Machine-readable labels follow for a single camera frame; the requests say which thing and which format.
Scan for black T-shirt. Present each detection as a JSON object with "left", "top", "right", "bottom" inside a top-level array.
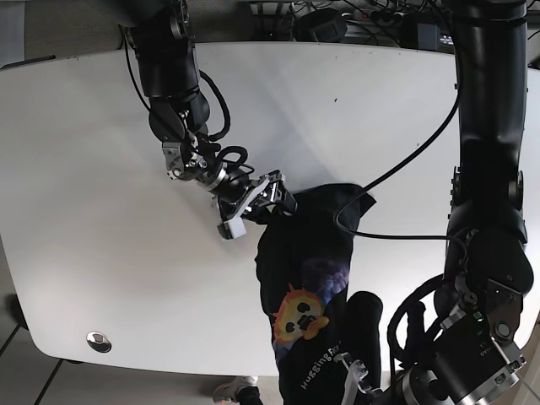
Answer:
[{"left": 256, "top": 183, "right": 383, "bottom": 404}]

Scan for black trousers of person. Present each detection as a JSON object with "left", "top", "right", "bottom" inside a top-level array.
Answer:
[{"left": 235, "top": 386, "right": 262, "bottom": 405}]

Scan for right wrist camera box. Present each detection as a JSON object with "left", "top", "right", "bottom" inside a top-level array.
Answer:
[{"left": 217, "top": 217, "right": 246, "bottom": 240}]

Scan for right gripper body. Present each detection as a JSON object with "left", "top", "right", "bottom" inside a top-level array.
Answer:
[{"left": 212, "top": 170, "right": 284, "bottom": 225}]

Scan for black power adapter box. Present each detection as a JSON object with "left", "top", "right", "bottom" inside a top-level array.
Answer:
[{"left": 293, "top": 8, "right": 348, "bottom": 43}]

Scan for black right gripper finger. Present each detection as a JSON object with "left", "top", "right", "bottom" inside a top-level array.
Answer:
[
  {"left": 270, "top": 181, "right": 297, "bottom": 215},
  {"left": 246, "top": 205, "right": 272, "bottom": 224}
]

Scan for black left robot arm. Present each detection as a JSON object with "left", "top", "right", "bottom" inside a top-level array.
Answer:
[{"left": 337, "top": 1, "right": 534, "bottom": 404}]

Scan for white orange sneaker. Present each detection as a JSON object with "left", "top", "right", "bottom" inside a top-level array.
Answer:
[{"left": 213, "top": 375, "right": 258, "bottom": 404}]

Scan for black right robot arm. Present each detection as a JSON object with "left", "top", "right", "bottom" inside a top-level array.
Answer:
[{"left": 96, "top": 1, "right": 297, "bottom": 239}]

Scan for left silver table grommet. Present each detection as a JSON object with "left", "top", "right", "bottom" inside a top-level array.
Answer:
[{"left": 86, "top": 331, "right": 112, "bottom": 354}]

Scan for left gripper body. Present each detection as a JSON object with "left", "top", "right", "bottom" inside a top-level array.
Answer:
[{"left": 337, "top": 352, "right": 405, "bottom": 405}]

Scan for tangled black cables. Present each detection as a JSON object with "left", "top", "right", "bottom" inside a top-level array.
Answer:
[{"left": 248, "top": 0, "right": 456, "bottom": 51}]

